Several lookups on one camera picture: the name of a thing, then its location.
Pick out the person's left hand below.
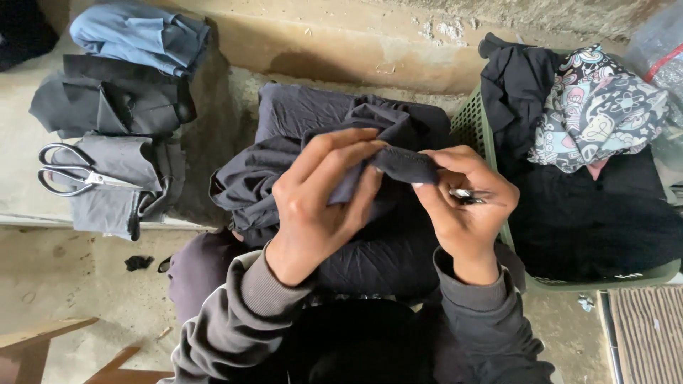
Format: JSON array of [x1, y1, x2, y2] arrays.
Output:
[[265, 128, 390, 287]]

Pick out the person's purple trouser leg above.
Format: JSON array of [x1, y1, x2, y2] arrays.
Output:
[[166, 228, 254, 327]]

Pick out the small metal thread snips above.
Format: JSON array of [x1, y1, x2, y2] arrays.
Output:
[[448, 188, 489, 206]]

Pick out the folded blue garment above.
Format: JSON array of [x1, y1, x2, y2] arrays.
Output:
[[69, 1, 211, 79]]

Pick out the person's black chest clothing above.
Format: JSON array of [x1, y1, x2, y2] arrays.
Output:
[[267, 298, 446, 384]]

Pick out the heap of black clothes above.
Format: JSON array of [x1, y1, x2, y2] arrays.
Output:
[[477, 32, 683, 282]]

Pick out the black quilted garment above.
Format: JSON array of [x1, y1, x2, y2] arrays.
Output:
[[312, 200, 445, 300]]

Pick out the folded black garment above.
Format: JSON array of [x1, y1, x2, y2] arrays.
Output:
[[29, 53, 198, 140]]

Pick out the dark grey garment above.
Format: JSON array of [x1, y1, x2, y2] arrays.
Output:
[[209, 82, 454, 247]]

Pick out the clear plastic bag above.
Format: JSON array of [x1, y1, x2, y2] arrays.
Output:
[[623, 1, 683, 172]]

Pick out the green plastic laundry basket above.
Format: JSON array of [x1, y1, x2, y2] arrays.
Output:
[[450, 47, 683, 292]]

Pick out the patterned colourful cloth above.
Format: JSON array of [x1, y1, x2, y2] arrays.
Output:
[[527, 44, 671, 175]]

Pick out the black fabric scrap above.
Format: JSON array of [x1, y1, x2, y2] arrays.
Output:
[[124, 255, 155, 272]]

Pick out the dark cloth bundle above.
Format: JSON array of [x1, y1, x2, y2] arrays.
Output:
[[0, 0, 60, 73]]

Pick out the large steel scissors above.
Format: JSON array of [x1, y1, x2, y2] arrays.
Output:
[[37, 142, 145, 197]]

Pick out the person's right hand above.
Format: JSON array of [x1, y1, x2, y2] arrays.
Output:
[[412, 146, 520, 287]]

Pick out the folded grey garment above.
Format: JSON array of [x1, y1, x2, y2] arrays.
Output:
[[51, 132, 187, 242]]

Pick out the striped brown doormat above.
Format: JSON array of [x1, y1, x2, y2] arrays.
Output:
[[607, 285, 683, 384]]

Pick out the wooden stool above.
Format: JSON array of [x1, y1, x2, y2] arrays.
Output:
[[0, 317, 175, 384]]

